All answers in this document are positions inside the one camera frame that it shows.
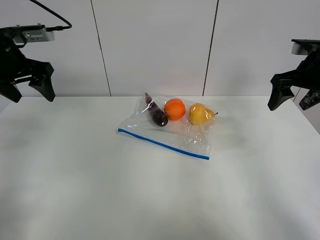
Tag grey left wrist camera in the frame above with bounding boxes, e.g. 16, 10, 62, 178
13, 24, 55, 45

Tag dark purple eggplant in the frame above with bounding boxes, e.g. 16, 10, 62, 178
145, 92, 169, 127

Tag clear zip bag blue seal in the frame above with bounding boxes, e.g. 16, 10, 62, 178
117, 93, 218, 160

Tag black camera cable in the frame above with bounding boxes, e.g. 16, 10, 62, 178
29, 0, 73, 32

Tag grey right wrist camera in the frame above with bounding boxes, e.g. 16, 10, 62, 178
291, 42, 309, 56

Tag orange fruit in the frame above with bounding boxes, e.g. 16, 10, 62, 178
164, 98, 186, 121

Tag yellow pear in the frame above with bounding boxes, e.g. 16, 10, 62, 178
188, 103, 217, 125

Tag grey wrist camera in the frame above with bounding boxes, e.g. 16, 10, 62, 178
13, 24, 55, 45
291, 42, 309, 56

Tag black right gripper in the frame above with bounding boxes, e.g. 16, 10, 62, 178
267, 39, 320, 111

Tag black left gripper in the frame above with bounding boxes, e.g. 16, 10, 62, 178
0, 27, 56, 103

